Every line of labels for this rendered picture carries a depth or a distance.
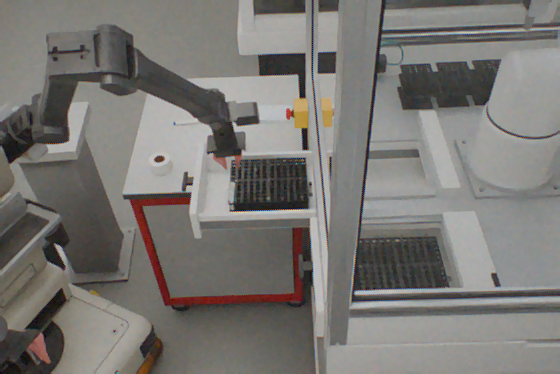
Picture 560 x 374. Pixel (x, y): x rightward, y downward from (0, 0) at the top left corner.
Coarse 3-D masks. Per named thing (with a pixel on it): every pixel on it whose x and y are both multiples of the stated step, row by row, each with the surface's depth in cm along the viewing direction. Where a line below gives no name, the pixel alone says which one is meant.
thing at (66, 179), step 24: (72, 120) 205; (48, 144) 196; (72, 144) 196; (24, 168) 203; (48, 168) 204; (72, 168) 205; (96, 168) 229; (48, 192) 212; (72, 192) 213; (96, 192) 227; (72, 216) 223; (96, 216) 225; (72, 240) 233; (96, 240) 234; (120, 240) 258; (72, 264) 244; (96, 264) 245; (120, 264) 252
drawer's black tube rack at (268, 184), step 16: (256, 160) 167; (272, 160) 167; (288, 160) 166; (304, 160) 166; (240, 176) 162; (256, 176) 162; (272, 176) 162; (288, 176) 162; (304, 176) 166; (240, 192) 158; (256, 192) 158; (272, 192) 158; (288, 192) 157; (304, 192) 161; (240, 208) 158; (256, 208) 158; (272, 208) 157; (288, 208) 157; (304, 208) 157
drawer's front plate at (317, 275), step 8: (312, 224) 145; (312, 232) 143; (312, 240) 141; (312, 248) 140; (312, 256) 141; (320, 264) 136; (320, 272) 134; (320, 280) 133; (320, 288) 131; (320, 296) 130; (320, 304) 128; (320, 312) 127; (320, 320) 129; (320, 328) 131; (320, 336) 134
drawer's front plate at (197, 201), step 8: (200, 144) 168; (200, 152) 166; (200, 160) 163; (200, 168) 161; (200, 176) 159; (200, 184) 159; (192, 192) 154; (200, 192) 158; (192, 200) 152; (200, 200) 158; (192, 208) 150; (200, 208) 157; (192, 216) 150; (192, 224) 152; (200, 232) 156
